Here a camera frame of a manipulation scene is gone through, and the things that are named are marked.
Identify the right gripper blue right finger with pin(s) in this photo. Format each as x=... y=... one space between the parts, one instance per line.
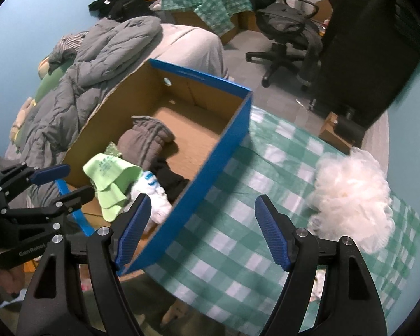
x=277 y=230

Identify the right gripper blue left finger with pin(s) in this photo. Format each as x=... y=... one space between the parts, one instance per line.
x=128 y=229

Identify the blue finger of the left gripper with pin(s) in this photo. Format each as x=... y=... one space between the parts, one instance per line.
x=17 y=178
x=59 y=206

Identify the white plastic bag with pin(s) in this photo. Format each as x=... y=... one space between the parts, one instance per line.
x=160 y=206

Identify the lime green microfibre cloth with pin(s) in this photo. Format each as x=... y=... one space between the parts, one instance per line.
x=112 y=177

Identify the black sock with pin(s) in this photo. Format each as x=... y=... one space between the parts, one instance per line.
x=172 y=183

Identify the white mesh bath pouf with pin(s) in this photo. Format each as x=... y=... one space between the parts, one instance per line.
x=351 y=197

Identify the grey fleece mitt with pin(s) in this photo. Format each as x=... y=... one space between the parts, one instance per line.
x=144 y=141

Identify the green glittery scrub cloth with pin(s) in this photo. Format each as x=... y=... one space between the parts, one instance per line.
x=111 y=149

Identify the person left hand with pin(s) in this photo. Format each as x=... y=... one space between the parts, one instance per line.
x=12 y=280

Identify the grey puffer duvet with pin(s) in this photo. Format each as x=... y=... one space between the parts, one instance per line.
x=109 y=53

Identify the green pillow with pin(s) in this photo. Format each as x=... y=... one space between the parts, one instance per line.
x=49 y=81

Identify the blue cardboard box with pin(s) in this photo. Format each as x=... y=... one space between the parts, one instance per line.
x=209 y=117

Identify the black clothes pile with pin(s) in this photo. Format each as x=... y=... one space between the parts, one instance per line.
x=119 y=10

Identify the beige bed mattress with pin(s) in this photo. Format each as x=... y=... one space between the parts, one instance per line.
x=191 y=47

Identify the black office chair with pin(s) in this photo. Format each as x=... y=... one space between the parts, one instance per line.
x=296 y=43

